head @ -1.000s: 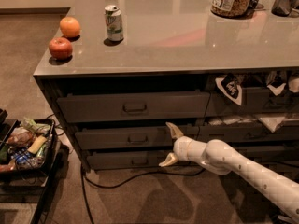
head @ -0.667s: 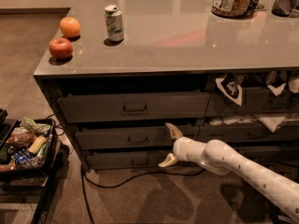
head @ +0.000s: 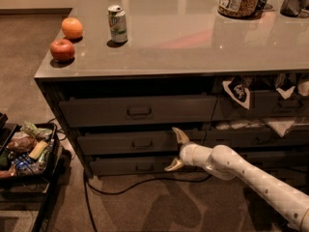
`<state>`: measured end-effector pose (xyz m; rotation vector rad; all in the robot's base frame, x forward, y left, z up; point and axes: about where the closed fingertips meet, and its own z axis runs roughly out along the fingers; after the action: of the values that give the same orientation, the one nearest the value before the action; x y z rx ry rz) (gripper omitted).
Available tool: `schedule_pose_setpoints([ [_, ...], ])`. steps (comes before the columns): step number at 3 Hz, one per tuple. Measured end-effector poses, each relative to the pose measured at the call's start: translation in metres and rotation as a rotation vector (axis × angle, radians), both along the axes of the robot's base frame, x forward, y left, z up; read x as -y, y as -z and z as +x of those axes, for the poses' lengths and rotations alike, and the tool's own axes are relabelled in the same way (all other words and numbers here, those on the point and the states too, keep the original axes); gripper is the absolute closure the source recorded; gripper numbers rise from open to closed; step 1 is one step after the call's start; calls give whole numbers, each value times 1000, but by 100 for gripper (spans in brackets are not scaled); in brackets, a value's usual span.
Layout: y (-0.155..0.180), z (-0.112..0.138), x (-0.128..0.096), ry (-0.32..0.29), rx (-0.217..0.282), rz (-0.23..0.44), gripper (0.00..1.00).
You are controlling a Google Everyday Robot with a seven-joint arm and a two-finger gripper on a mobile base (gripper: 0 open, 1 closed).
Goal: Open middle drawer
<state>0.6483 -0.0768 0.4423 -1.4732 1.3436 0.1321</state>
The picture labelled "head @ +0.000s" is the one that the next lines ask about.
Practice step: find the grey bottom right drawer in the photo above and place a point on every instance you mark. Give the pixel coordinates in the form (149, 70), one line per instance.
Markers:
(273, 158)

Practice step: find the green white soda can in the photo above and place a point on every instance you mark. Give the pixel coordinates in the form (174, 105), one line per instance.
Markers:
(117, 24)

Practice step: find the grey top left drawer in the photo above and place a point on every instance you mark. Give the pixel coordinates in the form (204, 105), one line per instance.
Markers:
(137, 110)

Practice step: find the black white snack bag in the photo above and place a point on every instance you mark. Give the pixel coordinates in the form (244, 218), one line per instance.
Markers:
(238, 90)

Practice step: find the grey top right drawer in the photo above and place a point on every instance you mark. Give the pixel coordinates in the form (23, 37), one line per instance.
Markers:
(263, 104)

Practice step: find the white paper in drawer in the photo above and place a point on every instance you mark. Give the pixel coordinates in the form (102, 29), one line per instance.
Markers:
(281, 126)

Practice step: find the grey cabinet with countertop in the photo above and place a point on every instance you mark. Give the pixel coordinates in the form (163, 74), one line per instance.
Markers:
(173, 48)

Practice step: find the dark glass container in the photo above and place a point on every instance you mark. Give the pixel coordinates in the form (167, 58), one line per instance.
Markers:
(293, 8)

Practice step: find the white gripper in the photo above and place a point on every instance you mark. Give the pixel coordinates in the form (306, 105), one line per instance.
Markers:
(187, 153)

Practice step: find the grey bottom left drawer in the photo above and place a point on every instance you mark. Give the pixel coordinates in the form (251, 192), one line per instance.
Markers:
(130, 166)

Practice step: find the grey middle left drawer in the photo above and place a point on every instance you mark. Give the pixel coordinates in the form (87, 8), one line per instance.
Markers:
(128, 142)

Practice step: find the red apple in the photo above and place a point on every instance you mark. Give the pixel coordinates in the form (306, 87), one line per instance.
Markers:
(62, 50)

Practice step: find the orange fruit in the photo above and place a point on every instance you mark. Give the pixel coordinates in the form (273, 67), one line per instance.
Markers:
(72, 28)

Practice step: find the black tray of snacks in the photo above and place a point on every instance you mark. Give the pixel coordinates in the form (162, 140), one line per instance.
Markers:
(27, 151)

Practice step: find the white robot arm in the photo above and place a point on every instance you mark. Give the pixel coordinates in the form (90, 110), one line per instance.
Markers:
(289, 202)

